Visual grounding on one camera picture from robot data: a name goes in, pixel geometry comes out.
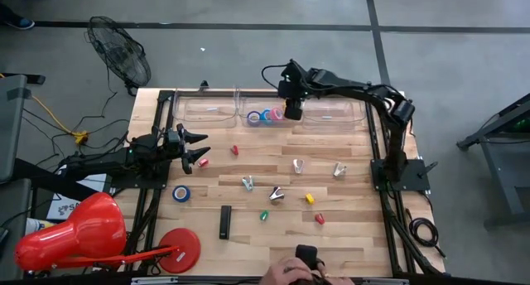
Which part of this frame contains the black aluminium rail frame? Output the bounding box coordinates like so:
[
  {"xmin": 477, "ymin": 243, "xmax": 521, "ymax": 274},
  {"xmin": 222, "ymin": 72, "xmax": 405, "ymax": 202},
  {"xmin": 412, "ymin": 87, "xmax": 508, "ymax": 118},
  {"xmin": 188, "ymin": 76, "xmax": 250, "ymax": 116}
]
[{"xmin": 123, "ymin": 88, "xmax": 446, "ymax": 278}]

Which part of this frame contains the red desk lamp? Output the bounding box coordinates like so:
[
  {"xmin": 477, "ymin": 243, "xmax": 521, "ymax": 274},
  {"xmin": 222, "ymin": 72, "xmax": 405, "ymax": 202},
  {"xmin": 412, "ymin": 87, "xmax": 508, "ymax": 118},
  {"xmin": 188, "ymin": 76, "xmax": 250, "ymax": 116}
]
[{"xmin": 14, "ymin": 191, "xmax": 202, "ymax": 274}]

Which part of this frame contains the dark blue tape roll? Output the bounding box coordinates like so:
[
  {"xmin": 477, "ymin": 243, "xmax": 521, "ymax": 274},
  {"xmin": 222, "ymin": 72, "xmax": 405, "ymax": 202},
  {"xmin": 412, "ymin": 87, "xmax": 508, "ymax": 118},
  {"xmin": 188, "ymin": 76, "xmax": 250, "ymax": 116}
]
[{"xmin": 246, "ymin": 110, "xmax": 263, "ymax": 128}]

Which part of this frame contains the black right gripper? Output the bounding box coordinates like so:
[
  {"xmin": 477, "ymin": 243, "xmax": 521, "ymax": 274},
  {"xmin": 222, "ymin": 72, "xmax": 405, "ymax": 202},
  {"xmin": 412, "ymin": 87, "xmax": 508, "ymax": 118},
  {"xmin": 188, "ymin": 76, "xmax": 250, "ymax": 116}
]
[{"xmin": 277, "ymin": 60, "xmax": 310, "ymax": 121}]

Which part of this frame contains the black floor fan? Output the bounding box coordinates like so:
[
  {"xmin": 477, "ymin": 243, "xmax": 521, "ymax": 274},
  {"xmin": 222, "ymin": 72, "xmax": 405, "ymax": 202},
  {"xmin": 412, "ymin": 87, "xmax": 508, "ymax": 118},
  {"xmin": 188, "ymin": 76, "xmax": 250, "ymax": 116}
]
[{"xmin": 84, "ymin": 15, "xmax": 152, "ymax": 96}]

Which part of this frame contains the clear plastic bin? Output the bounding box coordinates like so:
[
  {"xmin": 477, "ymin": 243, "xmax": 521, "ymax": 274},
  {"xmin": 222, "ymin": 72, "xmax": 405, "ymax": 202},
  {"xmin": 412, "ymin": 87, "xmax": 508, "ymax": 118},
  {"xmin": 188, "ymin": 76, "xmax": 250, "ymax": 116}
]
[
  {"xmin": 173, "ymin": 89, "xmax": 241, "ymax": 129},
  {"xmin": 236, "ymin": 89, "xmax": 306, "ymax": 128},
  {"xmin": 300, "ymin": 92, "xmax": 368, "ymax": 131}
]

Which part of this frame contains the grey metal cart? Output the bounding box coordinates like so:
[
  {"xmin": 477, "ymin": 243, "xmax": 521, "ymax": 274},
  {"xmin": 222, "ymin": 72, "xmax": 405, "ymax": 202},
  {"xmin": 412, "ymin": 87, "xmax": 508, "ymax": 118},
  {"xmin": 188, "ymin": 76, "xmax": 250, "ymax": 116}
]
[{"xmin": 457, "ymin": 92, "xmax": 530, "ymax": 228}]

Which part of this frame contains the black floor cable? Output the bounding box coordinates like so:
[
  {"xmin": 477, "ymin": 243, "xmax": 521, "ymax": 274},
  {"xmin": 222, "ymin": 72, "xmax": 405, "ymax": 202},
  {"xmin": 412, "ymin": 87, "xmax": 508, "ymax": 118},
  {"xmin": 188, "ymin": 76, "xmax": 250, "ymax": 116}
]
[{"xmin": 22, "ymin": 80, "xmax": 132, "ymax": 162}]

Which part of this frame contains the blue tape roll white core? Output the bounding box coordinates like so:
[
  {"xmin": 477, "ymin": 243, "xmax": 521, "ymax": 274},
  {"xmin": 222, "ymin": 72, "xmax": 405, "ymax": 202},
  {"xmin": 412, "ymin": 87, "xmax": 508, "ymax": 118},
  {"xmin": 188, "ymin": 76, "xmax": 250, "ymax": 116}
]
[{"xmin": 172, "ymin": 185, "xmax": 192, "ymax": 203}]

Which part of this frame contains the person's hand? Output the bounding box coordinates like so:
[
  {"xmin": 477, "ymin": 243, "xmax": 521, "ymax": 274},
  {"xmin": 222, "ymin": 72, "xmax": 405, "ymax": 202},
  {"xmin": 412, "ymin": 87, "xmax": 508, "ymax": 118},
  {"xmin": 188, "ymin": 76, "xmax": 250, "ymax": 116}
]
[
  {"xmin": 318, "ymin": 274, "xmax": 357, "ymax": 285},
  {"xmin": 258, "ymin": 256, "xmax": 320, "ymax": 285}
]

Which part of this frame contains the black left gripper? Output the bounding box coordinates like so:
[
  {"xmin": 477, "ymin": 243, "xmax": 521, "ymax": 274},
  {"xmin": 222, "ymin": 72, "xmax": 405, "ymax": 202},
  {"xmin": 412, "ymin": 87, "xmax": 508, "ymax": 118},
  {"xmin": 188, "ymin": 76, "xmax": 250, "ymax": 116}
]
[{"xmin": 163, "ymin": 125, "xmax": 212, "ymax": 175}]

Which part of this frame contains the person's shoe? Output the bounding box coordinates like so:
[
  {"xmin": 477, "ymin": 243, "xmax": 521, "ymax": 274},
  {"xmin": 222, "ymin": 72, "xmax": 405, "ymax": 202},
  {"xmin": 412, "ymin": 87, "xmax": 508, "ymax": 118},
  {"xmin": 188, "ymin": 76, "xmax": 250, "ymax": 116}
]
[{"xmin": 3, "ymin": 15, "xmax": 36, "ymax": 31}]

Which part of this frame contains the white printed sign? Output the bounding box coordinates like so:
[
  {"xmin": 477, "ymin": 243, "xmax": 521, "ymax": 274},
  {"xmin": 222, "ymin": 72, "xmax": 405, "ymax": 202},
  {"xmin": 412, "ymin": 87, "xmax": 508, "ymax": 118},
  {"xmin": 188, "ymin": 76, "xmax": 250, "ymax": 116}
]
[{"xmin": 45, "ymin": 171, "xmax": 108, "ymax": 222}]

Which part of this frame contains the coiled black cable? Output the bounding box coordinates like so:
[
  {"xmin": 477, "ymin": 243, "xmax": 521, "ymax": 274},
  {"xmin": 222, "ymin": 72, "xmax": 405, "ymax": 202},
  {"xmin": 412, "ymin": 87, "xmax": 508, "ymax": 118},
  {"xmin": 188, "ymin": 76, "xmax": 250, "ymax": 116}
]
[{"xmin": 407, "ymin": 208, "xmax": 447, "ymax": 259}]

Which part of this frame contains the grey equipment case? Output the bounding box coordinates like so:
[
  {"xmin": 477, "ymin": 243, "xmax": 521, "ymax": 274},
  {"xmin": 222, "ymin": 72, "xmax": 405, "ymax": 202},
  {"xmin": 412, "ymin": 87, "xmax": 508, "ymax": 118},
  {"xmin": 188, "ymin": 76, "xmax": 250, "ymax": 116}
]
[
  {"xmin": 0, "ymin": 73, "xmax": 32, "ymax": 182},
  {"xmin": 0, "ymin": 179, "xmax": 33, "ymax": 282}
]

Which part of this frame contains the long black stapler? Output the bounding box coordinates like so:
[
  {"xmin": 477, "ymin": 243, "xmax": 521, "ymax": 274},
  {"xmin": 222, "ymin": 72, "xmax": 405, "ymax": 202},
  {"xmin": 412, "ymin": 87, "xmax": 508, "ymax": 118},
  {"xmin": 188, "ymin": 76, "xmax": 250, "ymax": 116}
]
[{"xmin": 219, "ymin": 205, "xmax": 233, "ymax": 240}]

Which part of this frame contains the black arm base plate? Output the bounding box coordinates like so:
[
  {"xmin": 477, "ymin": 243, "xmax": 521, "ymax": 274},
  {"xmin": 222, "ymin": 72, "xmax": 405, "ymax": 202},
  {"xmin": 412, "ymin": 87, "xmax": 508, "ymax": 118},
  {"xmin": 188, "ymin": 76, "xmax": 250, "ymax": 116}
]
[
  {"xmin": 370, "ymin": 158, "xmax": 432, "ymax": 193},
  {"xmin": 108, "ymin": 158, "xmax": 171, "ymax": 191}
]

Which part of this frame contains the yellow extension cable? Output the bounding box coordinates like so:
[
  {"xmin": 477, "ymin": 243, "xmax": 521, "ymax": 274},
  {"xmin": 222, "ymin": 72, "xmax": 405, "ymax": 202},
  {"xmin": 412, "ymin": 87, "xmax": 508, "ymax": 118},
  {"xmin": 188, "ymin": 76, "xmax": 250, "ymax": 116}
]
[{"xmin": 0, "ymin": 71, "xmax": 89, "ymax": 146}]

